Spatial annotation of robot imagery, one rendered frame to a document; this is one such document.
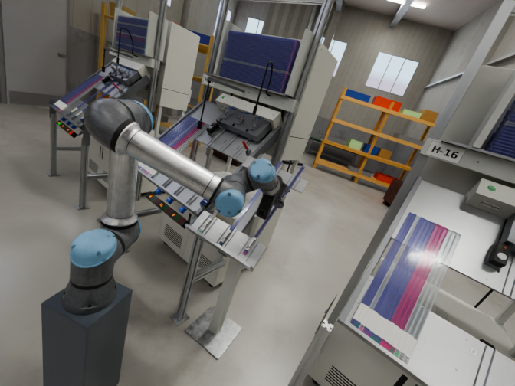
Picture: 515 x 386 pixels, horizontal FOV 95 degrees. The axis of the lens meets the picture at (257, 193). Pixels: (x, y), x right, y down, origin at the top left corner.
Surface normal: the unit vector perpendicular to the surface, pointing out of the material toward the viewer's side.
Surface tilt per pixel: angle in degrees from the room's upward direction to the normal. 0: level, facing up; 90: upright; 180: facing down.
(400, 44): 90
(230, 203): 90
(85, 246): 7
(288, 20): 90
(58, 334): 90
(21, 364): 0
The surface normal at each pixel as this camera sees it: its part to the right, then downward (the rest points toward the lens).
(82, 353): -0.26, 0.27
